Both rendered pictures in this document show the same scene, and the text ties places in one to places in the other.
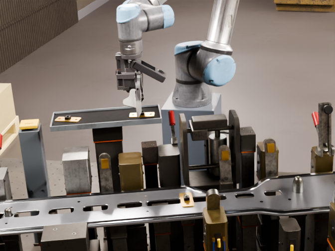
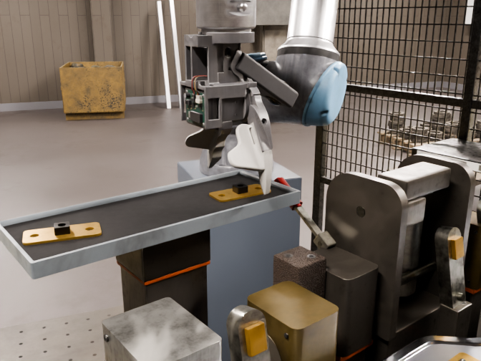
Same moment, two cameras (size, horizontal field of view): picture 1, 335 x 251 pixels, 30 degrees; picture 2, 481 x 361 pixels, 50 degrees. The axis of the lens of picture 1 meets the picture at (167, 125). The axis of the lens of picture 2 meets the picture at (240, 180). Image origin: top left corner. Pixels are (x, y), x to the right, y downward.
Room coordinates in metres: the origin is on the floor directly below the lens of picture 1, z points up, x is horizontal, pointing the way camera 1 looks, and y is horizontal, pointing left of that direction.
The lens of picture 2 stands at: (1.40, 0.48, 1.40)
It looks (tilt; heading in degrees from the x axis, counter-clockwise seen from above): 17 degrees down; 326
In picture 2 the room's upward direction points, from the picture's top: straight up
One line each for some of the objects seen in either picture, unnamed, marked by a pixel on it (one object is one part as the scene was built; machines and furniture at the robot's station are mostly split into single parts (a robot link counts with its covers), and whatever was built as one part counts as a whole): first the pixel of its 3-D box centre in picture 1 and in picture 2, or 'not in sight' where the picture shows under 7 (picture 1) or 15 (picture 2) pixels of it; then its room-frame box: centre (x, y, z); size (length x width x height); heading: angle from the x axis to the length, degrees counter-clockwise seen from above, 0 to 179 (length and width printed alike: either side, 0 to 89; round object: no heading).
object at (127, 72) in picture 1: (130, 70); (221, 80); (1.97, 0.11, 1.32); 0.09 x 0.08 x 0.12; 87
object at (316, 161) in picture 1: (318, 195); not in sight; (1.86, -0.50, 0.87); 0.10 x 0.07 x 0.35; 3
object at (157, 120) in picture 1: (106, 117); (160, 211); (1.98, 0.20, 1.16); 0.37 x 0.14 x 0.02; 93
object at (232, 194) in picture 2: (141, 113); (240, 189); (1.97, 0.08, 1.17); 0.08 x 0.04 x 0.01; 87
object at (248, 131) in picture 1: (246, 187); not in sight; (1.88, -0.26, 0.91); 0.07 x 0.05 x 0.42; 3
